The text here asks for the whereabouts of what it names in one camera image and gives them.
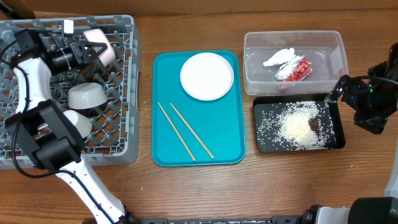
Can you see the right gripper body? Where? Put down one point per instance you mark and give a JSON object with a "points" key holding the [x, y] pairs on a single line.
{"points": [[372, 106]]}

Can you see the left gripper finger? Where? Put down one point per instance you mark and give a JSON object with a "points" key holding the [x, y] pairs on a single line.
{"points": [[83, 44], [91, 57]]}

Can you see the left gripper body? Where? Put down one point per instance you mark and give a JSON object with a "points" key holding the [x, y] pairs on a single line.
{"points": [[80, 52]]}

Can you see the pink small bowl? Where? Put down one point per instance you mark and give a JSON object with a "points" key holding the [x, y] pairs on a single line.
{"points": [[98, 36]]}

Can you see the grey bowl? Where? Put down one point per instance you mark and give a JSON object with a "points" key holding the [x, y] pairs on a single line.
{"points": [[86, 96]]}

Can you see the brown food scrap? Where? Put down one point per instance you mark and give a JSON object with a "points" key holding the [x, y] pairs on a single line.
{"points": [[314, 124]]}

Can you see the white paper cup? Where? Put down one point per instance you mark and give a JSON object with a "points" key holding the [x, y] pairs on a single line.
{"points": [[82, 123]]}

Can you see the red snack wrapper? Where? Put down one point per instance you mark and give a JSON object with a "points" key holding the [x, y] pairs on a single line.
{"points": [[293, 72]]}

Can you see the white rice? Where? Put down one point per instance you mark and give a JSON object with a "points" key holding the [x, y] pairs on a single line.
{"points": [[283, 127]]}

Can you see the white tissue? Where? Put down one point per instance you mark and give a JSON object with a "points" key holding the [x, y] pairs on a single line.
{"points": [[286, 58]]}

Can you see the wooden chopstick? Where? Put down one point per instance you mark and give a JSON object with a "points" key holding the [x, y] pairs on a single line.
{"points": [[177, 132], [192, 131]]}

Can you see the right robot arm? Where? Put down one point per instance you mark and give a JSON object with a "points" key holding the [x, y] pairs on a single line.
{"points": [[363, 210]]}

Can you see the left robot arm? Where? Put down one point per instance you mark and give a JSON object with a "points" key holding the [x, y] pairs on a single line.
{"points": [[44, 141]]}

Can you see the clear plastic waste bin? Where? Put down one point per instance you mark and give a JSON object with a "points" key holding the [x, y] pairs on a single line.
{"points": [[324, 50]]}

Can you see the black food waste tray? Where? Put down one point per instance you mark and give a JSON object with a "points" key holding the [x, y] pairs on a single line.
{"points": [[334, 111]]}

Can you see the grey plastic dish rack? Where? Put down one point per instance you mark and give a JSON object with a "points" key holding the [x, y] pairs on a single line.
{"points": [[115, 124]]}

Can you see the large white round plate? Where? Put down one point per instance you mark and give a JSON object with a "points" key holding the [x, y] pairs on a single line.
{"points": [[207, 76]]}

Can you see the teal plastic serving tray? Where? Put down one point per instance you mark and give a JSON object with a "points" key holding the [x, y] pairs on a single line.
{"points": [[218, 123]]}

